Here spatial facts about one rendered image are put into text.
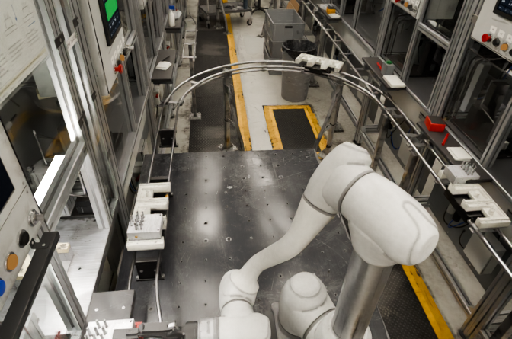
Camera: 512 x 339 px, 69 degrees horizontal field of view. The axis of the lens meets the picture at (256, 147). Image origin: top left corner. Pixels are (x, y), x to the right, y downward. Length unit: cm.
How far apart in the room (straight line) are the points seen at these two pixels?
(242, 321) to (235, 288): 12
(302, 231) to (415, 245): 29
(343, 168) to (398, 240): 20
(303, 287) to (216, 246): 58
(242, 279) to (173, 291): 48
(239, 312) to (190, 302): 46
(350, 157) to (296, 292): 59
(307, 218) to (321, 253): 84
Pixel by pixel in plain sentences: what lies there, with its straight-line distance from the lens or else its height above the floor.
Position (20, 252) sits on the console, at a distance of 96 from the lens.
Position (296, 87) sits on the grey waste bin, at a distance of 418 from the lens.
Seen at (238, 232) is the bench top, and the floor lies 68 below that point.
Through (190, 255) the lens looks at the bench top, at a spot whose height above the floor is 68.
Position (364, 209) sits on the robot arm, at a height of 149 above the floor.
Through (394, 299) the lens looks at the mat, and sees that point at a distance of 259.
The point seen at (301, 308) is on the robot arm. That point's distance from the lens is 135.
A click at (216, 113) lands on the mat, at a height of 1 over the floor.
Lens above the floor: 207
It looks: 36 degrees down
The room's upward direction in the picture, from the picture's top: 3 degrees clockwise
